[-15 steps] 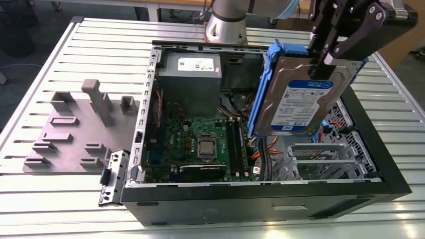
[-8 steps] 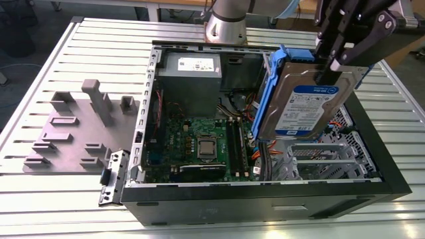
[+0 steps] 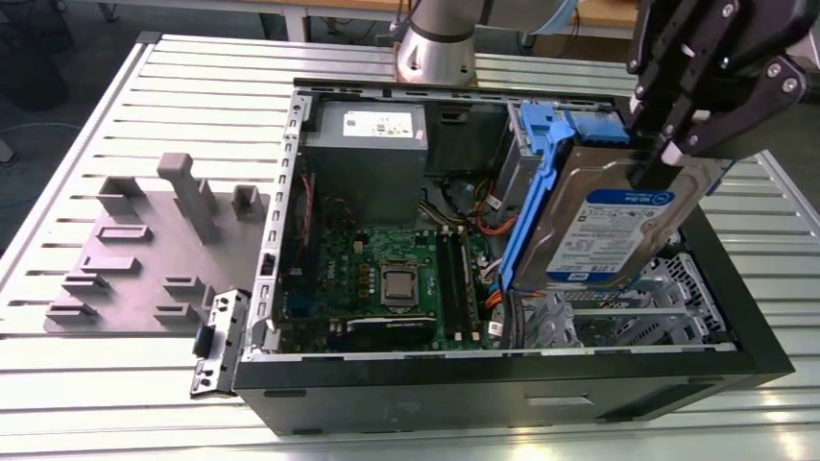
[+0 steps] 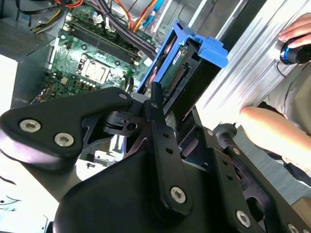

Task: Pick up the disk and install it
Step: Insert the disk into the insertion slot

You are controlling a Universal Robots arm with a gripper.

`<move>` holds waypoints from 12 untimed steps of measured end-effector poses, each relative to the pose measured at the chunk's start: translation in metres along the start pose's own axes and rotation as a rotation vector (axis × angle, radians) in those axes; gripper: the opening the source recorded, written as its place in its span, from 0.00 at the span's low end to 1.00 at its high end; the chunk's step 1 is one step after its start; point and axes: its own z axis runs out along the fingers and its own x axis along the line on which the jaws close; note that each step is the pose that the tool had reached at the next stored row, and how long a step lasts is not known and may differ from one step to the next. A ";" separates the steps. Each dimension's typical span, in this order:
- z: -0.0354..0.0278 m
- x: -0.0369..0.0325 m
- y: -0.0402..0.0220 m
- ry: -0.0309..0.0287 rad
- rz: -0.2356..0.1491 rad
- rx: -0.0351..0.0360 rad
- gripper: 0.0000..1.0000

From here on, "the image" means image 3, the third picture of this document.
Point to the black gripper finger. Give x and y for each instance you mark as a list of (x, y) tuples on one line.
[(641, 72), (737, 110)]

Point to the hard disk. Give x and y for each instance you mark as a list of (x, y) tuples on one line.
[(609, 230)]

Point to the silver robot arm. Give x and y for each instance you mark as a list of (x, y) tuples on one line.
[(442, 57)]

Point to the metal disk bay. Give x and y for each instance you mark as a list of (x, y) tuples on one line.
[(622, 312)]

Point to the wooden desk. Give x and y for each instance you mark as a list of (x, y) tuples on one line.
[(602, 14)]

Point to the blue plastic drive latch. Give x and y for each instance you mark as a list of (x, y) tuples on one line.
[(537, 120)]

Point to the metal optical drive cage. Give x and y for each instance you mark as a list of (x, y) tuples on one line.
[(515, 173)]

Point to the grey power supply unit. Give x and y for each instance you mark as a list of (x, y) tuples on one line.
[(366, 177)]

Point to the black RAM slot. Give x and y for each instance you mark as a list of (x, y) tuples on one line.
[(467, 283), (449, 283)]

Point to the silver CPU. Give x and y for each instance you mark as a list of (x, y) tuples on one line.
[(401, 287)]

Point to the green motherboard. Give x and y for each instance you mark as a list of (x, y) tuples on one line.
[(346, 249)]

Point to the black graphics card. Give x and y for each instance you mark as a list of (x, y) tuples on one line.
[(391, 329)]

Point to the black PC case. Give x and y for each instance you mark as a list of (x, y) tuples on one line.
[(449, 398)]

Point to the grey parts rack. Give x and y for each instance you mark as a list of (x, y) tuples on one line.
[(161, 269)]

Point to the black office chair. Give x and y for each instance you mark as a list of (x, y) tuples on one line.
[(33, 57)]

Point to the hinged metal card bracket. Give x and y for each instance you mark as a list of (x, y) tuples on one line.
[(225, 312)]

